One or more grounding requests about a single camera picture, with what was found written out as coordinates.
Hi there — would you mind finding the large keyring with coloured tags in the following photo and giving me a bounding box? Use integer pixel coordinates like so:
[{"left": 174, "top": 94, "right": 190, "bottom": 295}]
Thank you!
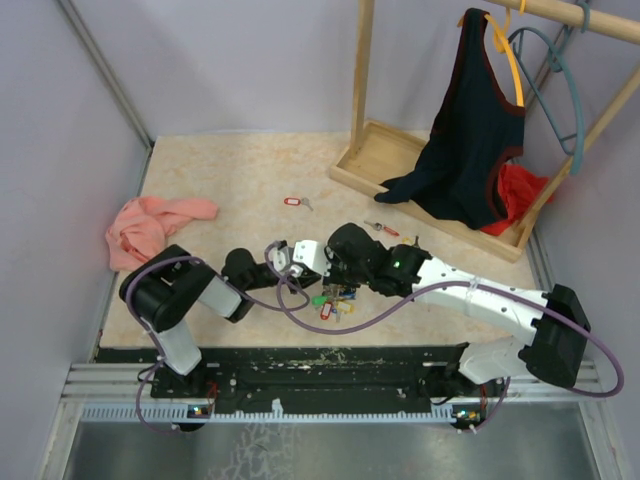
[{"left": 311, "top": 284, "right": 357, "bottom": 323}]

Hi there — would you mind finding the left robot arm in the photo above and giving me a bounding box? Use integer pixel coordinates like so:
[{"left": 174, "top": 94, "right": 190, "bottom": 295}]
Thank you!
[{"left": 119, "top": 241, "right": 294, "bottom": 397}]

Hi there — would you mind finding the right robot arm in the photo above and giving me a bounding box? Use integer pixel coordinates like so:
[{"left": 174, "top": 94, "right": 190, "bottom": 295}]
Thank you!
[{"left": 325, "top": 223, "right": 590, "bottom": 396}]

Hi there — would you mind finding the key with long red tag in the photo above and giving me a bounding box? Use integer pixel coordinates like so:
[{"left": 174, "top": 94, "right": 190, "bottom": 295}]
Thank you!
[{"left": 364, "top": 220, "right": 399, "bottom": 237}]

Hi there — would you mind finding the wooden clothes rack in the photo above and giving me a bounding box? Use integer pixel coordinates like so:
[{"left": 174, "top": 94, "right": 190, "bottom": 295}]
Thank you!
[{"left": 330, "top": 1, "right": 639, "bottom": 262}]

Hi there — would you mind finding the pink crumpled cloth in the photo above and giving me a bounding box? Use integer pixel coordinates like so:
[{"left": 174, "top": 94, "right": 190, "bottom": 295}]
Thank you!
[{"left": 105, "top": 196, "right": 218, "bottom": 272}]

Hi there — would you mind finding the red cloth in rack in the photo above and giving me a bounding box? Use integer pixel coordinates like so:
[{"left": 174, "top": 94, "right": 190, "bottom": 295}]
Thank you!
[{"left": 481, "top": 164, "right": 549, "bottom": 236}]

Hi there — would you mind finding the dark navy tank top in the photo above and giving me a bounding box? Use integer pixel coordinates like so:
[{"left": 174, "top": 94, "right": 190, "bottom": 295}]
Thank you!
[{"left": 374, "top": 8, "right": 525, "bottom": 236}]

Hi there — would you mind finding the blue-grey clothes hanger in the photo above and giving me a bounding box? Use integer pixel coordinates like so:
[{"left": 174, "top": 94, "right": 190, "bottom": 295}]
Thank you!
[{"left": 508, "top": 25, "right": 586, "bottom": 175}]

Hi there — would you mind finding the yellow clothes hanger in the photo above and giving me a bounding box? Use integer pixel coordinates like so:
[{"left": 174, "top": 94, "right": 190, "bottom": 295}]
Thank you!
[{"left": 485, "top": 7, "right": 524, "bottom": 107}]

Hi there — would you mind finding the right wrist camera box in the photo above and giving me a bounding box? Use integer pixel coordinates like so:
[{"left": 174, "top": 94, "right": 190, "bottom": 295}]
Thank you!
[{"left": 292, "top": 240, "right": 331, "bottom": 277}]

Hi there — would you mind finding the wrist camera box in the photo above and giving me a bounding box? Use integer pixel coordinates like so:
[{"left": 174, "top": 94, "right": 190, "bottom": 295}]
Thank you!
[
  {"left": 266, "top": 241, "right": 293, "bottom": 274},
  {"left": 292, "top": 240, "right": 331, "bottom": 277}
]

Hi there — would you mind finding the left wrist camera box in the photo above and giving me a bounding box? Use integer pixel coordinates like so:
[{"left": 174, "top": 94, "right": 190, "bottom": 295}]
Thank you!
[{"left": 266, "top": 241, "right": 293, "bottom": 274}]

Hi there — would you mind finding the key with yellow ring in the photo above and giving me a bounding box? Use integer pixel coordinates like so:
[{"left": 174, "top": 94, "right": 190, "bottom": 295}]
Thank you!
[{"left": 402, "top": 235, "right": 420, "bottom": 248}]

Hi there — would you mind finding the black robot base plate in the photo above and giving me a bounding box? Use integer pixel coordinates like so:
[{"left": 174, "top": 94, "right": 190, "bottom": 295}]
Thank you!
[{"left": 149, "top": 340, "right": 506, "bottom": 432}]

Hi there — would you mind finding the grey wall corner rail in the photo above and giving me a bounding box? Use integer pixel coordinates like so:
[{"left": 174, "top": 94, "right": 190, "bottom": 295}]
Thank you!
[{"left": 53, "top": 0, "right": 154, "bottom": 149}]

